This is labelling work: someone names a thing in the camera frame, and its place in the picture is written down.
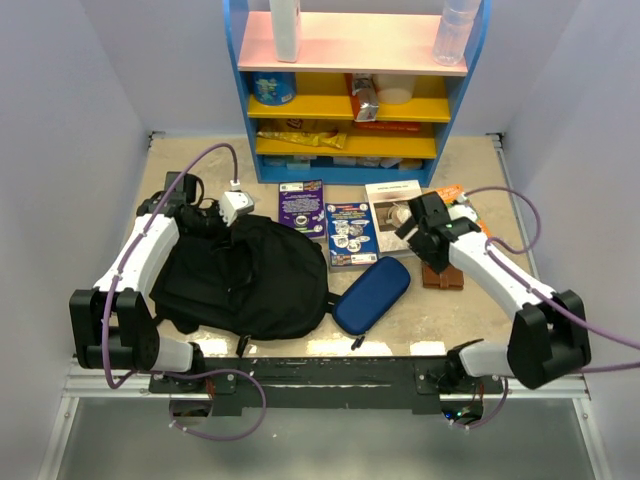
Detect aluminium rail frame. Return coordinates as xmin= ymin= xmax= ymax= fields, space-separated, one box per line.
xmin=37 ymin=130 xmax=613 ymax=480

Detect white plastic tub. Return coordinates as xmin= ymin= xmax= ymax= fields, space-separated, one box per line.
xmin=373 ymin=74 xmax=417 ymax=105

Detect orange treehouse book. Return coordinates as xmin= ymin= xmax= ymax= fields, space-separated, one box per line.
xmin=434 ymin=184 xmax=490 ymax=237

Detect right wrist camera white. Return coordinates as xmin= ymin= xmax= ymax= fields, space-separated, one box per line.
xmin=448 ymin=193 xmax=479 ymax=222

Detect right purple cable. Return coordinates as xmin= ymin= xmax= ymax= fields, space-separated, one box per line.
xmin=449 ymin=185 xmax=640 ymax=431

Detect silver orange snack bag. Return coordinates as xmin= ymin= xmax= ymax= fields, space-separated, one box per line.
xmin=348 ymin=73 xmax=379 ymax=122

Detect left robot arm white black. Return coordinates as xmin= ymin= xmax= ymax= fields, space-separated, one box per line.
xmin=69 ymin=172 xmax=207 ymax=392

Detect white coffee cover book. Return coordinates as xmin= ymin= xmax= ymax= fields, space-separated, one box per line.
xmin=365 ymin=180 xmax=422 ymax=257

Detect blue comic book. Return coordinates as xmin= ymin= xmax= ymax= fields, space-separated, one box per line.
xmin=325 ymin=202 xmax=379 ymax=270

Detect blue round tin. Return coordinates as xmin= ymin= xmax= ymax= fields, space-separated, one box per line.
xmin=251 ymin=72 xmax=297 ymax=106

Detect orange flat box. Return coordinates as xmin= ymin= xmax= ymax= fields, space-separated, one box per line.
xmin=352 ymin=121 xmax=422 ymax=134

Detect blue shelf unit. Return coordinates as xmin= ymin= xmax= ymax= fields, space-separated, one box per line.
xmin=223 ymin=1 xmax=491 ymax=186

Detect white carton on shelf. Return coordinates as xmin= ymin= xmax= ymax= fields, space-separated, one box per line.
xmin=269 ymin=0 xmax=301 ymax=63

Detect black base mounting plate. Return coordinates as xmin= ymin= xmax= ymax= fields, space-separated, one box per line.
xmin=149 ymin=356 xmax=502 ymax=416

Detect yellow chips bag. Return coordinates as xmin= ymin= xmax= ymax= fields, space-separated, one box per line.
xmin=256 ymin=118 xmax=347 ymax=149

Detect black backpack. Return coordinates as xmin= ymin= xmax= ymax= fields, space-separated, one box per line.
xmin=150 ymin=215 xmax=331 ymax=341

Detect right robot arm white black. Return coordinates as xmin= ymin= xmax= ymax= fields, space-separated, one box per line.
xmin=395 ymin=192 xmax=591 ymax=393

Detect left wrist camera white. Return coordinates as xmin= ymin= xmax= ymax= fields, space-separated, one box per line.
xmin=219 ymin=180 xmax=255 ymax=227

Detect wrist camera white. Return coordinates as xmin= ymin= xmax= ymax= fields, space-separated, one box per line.
xmin=219 ymin=180 xmax=255 ymax=227
xmin=448 ymin=193 xmax=479 ymax=222

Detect clear plastic bottle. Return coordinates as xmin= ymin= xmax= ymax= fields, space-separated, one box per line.
xmin=432 ymin=0 xmax=481 ymax=66

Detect brown leather wallet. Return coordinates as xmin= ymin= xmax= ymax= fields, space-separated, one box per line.
xmin=422 ymin=263 xmax=464 ymax=291

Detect purple book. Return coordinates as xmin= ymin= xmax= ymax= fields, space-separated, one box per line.
xmin=278 ymin=180 xmax=327 ymax=241

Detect blue zip pencil case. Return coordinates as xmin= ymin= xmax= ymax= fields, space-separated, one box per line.
xmin=331 ymin=257 xmax=411 ymax=336

